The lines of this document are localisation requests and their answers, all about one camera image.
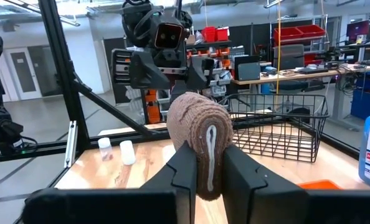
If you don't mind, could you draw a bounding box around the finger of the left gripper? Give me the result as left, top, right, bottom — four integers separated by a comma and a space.
129, 51, 172, 90
184, 57, 216, 91

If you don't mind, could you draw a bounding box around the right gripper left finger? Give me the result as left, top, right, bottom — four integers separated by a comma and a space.
22, 141, 198, 224

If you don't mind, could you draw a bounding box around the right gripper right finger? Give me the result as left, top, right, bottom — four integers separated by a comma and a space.
221, 144, 370, 224

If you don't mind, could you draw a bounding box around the brown bandage roll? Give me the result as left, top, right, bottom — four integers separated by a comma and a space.
166, 91, 235, 202

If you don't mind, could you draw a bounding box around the white opaque plastic bottle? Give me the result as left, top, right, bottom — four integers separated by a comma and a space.
119, 140, 136, 166

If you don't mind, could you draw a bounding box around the clear plastic bottle white cap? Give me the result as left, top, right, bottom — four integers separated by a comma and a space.
97, 137, 113, 162

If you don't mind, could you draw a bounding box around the small red storage bin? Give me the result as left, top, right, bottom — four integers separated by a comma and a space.
201, 26, 217, 43
216, 27, 230, 42

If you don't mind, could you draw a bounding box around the orange plastic basket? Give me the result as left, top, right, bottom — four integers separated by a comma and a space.
296, 179, 343, 190

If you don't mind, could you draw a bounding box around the large red storage bin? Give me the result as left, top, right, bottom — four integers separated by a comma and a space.
273, 27, 304, 41
296, 24, 326, 39

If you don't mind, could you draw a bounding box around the white building column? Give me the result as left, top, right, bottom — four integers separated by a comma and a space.
88, 15, 108, 94

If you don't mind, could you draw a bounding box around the grey equipment box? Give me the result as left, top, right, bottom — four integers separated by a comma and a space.
234, 55, 261, 82

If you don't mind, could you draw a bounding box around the white door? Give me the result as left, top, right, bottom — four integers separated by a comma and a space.
4, 47, 42, 101
27, 45, 63, 97

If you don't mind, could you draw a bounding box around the grey office chair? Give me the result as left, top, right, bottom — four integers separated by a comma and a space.
270, 44, 310, 110

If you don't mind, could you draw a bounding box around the wooden top desk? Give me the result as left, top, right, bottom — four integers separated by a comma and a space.
231, 63, 370, 122

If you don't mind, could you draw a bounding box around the blue storage crate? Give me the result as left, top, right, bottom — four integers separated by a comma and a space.
350, 73, 370, 121

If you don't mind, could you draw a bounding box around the computer monitor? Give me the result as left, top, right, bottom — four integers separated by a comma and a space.
346, 20, 370, 43

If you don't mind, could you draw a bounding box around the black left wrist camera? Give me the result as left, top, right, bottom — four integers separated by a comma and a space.
153, 22, 186, 50

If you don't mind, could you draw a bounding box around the thin yellow hanging cord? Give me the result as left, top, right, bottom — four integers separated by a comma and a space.
273, 0, 282, 110

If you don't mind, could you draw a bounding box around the silver aluminium bracket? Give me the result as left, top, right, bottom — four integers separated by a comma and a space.
64, 120, 78, 169

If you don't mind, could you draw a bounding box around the black wire basket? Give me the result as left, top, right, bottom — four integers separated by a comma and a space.
219, 93, 331, 164

